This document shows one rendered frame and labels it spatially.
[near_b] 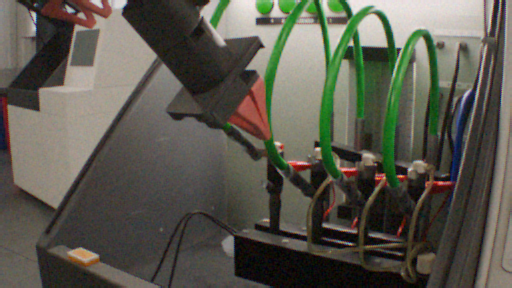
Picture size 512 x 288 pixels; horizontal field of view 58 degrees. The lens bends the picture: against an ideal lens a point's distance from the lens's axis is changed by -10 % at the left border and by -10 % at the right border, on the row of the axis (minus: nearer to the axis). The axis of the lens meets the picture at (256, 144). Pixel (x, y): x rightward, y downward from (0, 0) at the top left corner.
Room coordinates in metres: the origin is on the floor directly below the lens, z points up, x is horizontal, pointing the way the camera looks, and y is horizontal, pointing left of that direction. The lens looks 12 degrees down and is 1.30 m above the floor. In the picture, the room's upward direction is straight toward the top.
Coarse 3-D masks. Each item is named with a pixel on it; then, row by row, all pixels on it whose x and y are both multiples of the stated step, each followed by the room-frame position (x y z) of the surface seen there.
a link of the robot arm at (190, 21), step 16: (128, 0) 0.44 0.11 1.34; (144, 0) 0.43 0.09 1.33; (160, 0) 0.43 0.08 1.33; (176, 0) 0.44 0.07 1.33; (192, 0) 0.49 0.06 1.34; (128, 16) 0.44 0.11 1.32; (144, 16) 0.43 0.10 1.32; (160, 16) 0.44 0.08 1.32; (176, 16) 0.44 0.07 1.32; (192, 16) 0.45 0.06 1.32; (144, 32) 0.44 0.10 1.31; (160, 32) 0.44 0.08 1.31; (176, 32) 0.44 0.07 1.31; (192, 32) 0.46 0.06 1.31; (160, 48) 0.45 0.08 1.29
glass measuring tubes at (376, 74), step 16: (352, 48) 1.00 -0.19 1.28; (368, 48) 0.98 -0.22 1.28; (384, 48) 0.96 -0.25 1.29; (400, 48) 0.94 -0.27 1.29; (352, 64) 1.00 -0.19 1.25; (368, 64) 0.99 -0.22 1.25; (384, 64) 0.97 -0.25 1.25; (352, 80) 1.00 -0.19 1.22; (368, 80) 0.99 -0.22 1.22; (384, 80) 0.97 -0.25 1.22; (352, 96) 1.00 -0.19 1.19; (368, 96) 0.98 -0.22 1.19; (384, 96) 0.97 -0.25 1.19; (400, 96) 0.95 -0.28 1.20; (352, 112) 1.00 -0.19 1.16; (368, 112) 0.98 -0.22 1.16; (384, 112) 0.97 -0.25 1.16; (400, 112) 0.95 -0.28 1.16; (352, 128) 1.00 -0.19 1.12; (368, 128) 0.98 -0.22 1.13; (400, 128) 0.95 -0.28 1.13; (352, 144) 1.00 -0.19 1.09; (368, 144) 0.98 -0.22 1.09; (400, 144) 0.95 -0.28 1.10; (352, 176) 1.00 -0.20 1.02; (384, 192) 0.97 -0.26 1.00; (384, 208) 0.98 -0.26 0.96; (400, 224) 0.93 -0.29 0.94
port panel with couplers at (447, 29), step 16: (432, 16) 0.94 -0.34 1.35; (448, 16) 0.92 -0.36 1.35; (464, 16) 0.91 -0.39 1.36; (480, 16) 0.89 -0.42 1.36; (432, 32) 0.94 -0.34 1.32; (448, 32) 0.92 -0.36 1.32; (464, 32) 0.90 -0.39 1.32; (480, 32) 0.89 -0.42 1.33; (448, 48) 0.92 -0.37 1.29; (464, 48) 0.89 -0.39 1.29; (448, 64) 0.92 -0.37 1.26; (464, 64) 0.91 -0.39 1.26; (448, 80) 0.92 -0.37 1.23; (464, 80) 0.90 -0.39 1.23; (448, 144) 0.92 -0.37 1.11; (464, 144) 0.90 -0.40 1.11; (448, 160) 0.92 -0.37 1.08
